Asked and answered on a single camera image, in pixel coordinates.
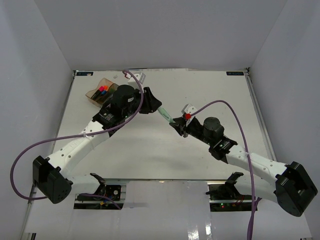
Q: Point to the amber plastic tray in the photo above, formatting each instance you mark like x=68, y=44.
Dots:
x=103, y=81

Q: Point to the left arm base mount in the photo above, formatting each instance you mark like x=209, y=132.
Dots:
x=111, y=197

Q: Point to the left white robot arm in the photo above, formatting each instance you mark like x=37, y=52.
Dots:
x=53, y=175

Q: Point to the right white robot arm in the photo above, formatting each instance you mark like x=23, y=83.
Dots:
x=288, y=185

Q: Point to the left black logo sticker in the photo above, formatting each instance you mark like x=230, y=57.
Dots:
x=85, y=73

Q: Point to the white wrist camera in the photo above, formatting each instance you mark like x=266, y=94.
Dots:
x=139, y=76
x=187, y=113

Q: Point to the light green correction pen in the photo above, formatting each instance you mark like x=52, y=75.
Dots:
x=162, y=111

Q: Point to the right black logo sticker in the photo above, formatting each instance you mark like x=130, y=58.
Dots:
x=235, y=73

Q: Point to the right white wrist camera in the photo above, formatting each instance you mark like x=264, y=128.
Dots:
x=187, y=113

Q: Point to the smoky grey plastic tray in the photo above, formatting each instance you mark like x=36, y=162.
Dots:
x=111, y=89

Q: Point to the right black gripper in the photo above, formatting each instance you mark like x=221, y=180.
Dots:
x=181, y=120

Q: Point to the black logo sticker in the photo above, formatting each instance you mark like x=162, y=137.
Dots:
x=85, y=73
x=235, y=73

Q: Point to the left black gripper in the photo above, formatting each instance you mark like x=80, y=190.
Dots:
x=152, y=104

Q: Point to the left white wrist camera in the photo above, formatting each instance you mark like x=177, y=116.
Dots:
x=139, y=76

